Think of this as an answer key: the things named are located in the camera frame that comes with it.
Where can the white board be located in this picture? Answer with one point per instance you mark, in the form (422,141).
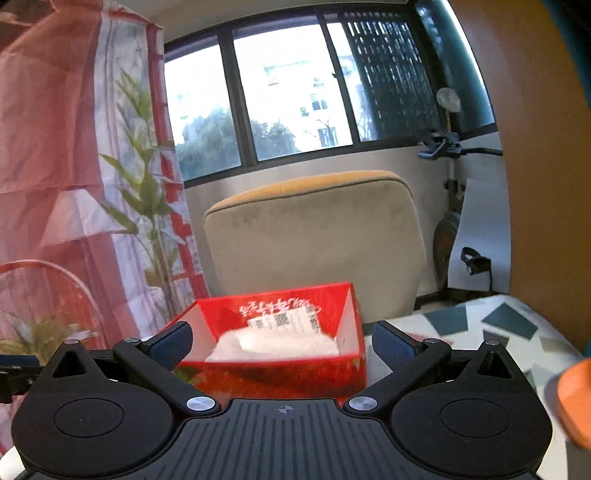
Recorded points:
(487,221)

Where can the red cardboard box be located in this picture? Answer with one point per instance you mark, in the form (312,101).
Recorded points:
(277,381)

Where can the orange object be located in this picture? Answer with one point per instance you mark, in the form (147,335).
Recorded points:
(577,401)

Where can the black exercise bike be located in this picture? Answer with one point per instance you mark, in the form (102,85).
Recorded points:
(445,240)

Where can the dark green curtain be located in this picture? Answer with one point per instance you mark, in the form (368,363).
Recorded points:
(457,64)

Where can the black lattice window screen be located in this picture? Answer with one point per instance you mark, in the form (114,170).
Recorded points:
(392,83)

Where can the red printed curtain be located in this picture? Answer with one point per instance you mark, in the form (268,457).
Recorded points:
(51,138)

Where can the terrazzo patterned tablecloth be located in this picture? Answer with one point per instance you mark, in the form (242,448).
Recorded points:
(466,314)

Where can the white soft packet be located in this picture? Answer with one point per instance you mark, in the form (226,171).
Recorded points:
(272,346)

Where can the tall green plant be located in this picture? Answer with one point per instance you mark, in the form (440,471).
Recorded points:
(145,194)

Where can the round white disc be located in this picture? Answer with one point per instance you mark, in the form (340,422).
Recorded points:
(449,99)

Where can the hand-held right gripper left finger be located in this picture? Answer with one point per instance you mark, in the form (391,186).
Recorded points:
(173,345)

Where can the brown wooden panel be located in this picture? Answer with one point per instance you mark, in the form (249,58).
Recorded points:
(540,184)

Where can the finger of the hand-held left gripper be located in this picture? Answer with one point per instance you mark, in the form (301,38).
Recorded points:
(16,371)

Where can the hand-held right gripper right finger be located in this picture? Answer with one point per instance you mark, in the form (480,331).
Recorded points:
(392,347)

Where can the beige upholstered chair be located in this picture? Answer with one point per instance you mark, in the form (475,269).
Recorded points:
(314,240)

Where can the black framed window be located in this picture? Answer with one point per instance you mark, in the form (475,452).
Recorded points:
(286,92)

